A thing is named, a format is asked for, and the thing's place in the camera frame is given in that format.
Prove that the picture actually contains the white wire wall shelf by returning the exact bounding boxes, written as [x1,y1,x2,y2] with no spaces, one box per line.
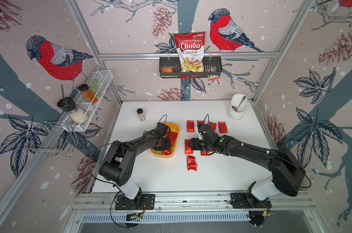
[61,70,113,132]

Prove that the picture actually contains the yellow plastic storage box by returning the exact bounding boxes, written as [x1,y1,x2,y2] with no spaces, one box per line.
[150,122,179,158]

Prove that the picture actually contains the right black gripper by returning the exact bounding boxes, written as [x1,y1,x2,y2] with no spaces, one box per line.
[186,138,213,151]

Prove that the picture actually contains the white utensil holder cup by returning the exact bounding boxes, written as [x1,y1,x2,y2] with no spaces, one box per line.
[227,94,249,120]

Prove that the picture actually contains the snack packets in basket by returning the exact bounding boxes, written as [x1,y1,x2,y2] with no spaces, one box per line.
[159,67,222,80]

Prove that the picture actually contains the Chuba cassava chips bag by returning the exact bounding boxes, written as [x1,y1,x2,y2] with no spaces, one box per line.
[174,32,205,72]

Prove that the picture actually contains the red tea bags in box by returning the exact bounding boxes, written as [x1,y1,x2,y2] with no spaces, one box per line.
[161,131,178,155]

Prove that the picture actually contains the orange spice jar black lid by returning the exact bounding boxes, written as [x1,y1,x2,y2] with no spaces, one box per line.
[78,84,98,104]

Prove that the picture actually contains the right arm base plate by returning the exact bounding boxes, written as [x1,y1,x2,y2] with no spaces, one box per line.
[230,193,272,209]

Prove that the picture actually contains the chrome wire rack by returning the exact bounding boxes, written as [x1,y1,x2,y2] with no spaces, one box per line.
[23,121,79,158]

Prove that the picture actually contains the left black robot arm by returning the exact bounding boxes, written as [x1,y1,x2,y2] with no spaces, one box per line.
[98,122,171,207]

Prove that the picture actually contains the small glass spice jar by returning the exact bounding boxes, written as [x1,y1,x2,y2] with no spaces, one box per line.
[136,108,146,121]

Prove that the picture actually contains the green item on shelf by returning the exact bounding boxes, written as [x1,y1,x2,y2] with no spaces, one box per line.
[89,79,102,97]

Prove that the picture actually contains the red tea bag two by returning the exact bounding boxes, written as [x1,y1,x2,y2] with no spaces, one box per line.
[209,122,217,132]

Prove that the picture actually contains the red tea bag four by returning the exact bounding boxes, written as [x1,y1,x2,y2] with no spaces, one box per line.
[186,120,195,133]

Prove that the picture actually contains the red tea bag seven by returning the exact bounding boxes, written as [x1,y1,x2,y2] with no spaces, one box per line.
[184,139,193,154]

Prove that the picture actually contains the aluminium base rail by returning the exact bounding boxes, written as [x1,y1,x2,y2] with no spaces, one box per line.
[71,191,316,213]

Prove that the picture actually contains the red tea bag eight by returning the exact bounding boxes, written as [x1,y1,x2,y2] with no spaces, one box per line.
[187,155,197,171]

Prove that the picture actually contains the black wire wall basket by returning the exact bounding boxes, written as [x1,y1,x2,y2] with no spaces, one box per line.
[159,57,222,78]

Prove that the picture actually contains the horizontal aluminium frame bar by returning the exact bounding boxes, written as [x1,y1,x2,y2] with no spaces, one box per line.
[99,51,281,61]

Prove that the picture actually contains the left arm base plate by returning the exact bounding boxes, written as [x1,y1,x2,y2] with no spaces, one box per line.
[114,194,155,210]

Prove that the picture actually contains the red tea bag one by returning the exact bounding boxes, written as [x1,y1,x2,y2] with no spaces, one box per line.
[218,121,228,134]

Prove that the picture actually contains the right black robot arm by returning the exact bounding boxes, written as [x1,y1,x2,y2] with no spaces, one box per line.
[188,124,305,205]

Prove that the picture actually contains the glass jar with white grains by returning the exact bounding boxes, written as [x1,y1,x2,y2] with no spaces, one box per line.
[57,97,89,125]

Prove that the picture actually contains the metal spoon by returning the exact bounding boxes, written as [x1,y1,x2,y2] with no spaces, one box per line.
[232,96,246,112]

